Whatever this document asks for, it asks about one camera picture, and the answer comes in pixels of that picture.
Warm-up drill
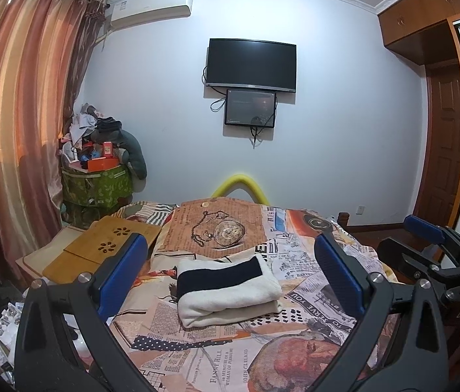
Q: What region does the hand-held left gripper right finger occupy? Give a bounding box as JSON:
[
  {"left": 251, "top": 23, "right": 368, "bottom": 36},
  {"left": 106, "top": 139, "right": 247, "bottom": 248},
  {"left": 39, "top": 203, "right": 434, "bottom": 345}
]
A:
[{"left": 314, "top": 235, "right": 449, "bottom": 392}]

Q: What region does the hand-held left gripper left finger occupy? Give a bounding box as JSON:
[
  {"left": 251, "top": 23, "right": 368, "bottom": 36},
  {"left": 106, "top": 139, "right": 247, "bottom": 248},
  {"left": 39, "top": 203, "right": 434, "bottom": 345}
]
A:
[{"left": 13, "top": 233, "right": 149, "bottom": 392}]

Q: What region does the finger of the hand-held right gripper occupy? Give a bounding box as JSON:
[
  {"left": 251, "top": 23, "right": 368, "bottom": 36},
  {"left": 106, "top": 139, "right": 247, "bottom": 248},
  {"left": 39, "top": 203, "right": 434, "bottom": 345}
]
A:
[
  {"left": 377, "top": 238, "right": 460, "bottom": 295},
  {"left": 402, "top": 213, "right": 460, "bottom": 261}
]

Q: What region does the white and black towel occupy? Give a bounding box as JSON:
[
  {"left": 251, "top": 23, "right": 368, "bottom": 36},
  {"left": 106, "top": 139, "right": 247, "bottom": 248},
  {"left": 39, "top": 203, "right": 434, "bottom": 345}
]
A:
[{"left": 176, "top": 253, "right": 283, "bottom": 328}]

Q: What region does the pile of clothes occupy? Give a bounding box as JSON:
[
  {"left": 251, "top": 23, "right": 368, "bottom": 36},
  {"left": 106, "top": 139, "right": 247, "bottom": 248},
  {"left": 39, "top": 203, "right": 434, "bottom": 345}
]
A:
[{"left": 67, "top": 103, "right": 123, "bottom": 153}]

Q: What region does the bamboo lap desk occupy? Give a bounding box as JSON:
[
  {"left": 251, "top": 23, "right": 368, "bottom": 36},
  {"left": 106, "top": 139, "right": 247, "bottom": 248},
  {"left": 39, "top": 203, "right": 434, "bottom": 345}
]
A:
[{"left": 42, "top": 215, "right": 164, "bottom": 285}]

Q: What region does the brown wooden door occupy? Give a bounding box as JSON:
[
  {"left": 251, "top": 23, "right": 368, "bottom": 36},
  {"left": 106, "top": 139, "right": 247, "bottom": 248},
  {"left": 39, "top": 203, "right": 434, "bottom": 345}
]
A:
[{"left": 412, "top": 60, "right": 460, "bottom": 230}]

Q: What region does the green fabric storage box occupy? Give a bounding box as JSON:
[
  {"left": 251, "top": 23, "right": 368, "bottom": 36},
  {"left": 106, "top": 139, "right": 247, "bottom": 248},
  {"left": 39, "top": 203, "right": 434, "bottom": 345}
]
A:
[{"left": 60, "top": 165, "right": 133, "bottom": 229}]

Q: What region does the orange box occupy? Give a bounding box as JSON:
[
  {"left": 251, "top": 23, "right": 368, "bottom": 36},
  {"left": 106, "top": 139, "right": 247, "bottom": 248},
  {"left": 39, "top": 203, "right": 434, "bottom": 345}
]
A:
[{"left": 87, "top": 157, "right": 119, "bottom": 173}]

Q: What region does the newspaper print bed sheet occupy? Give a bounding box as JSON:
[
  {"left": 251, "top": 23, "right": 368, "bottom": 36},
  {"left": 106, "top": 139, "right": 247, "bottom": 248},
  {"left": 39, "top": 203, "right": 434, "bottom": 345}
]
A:
[{"left": 109, "top": 198, "right": 402, "bottom": 392}]

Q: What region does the white plastic basket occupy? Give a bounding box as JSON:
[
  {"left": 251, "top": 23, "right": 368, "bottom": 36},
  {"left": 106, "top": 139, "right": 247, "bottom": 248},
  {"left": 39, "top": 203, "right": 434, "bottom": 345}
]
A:
[{"left": 62, "top": 143, "right": 80, "bottom": 169}]

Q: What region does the yellow foam tube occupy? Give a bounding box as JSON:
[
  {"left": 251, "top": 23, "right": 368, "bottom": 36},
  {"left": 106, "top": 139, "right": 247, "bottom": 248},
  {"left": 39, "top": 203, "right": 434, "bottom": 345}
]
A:
[{"left": 210, "top": 173, "right": 270, "bottom": 204}]

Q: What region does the striped pink curtain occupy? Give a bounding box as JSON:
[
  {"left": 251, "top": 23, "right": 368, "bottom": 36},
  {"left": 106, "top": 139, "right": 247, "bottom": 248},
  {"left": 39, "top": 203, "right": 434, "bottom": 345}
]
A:
[{"left": 0, "top": 0, "right": 109, "bottom": 295}]

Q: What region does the wooden overhead cabinet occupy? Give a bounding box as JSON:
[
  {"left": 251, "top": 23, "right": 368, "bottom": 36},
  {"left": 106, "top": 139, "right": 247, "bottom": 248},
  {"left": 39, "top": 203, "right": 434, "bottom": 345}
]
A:
[{"left": 377, "top": 0, "right": 460, "bottom": 66}]

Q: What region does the white air conditioner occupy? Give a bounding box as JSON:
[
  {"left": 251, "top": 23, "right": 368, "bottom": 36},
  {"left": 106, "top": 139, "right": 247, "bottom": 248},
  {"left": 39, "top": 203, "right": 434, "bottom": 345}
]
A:
[{"left": 107, "top": 0, "right": 195, "bottom": 30}]

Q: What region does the black hanging cable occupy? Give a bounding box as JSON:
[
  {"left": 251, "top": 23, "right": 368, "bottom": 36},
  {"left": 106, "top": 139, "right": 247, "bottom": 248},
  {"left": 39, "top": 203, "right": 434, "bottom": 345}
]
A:
[{"left": 250, "top": 116, "right": 268, "bottom": 150}]

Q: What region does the small black wall monitor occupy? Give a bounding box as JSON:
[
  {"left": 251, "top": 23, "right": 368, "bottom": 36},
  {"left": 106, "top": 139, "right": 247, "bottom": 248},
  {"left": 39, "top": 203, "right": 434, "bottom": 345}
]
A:
[{"left": 224, "top": 89, "right": 276, "bottom": 127}]

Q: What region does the large black wall television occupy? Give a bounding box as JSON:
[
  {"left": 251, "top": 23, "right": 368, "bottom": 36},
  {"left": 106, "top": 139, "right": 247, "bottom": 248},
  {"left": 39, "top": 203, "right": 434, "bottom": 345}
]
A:
[{"left": 206, "top": 38, "right": 297, "bottom": 93}]

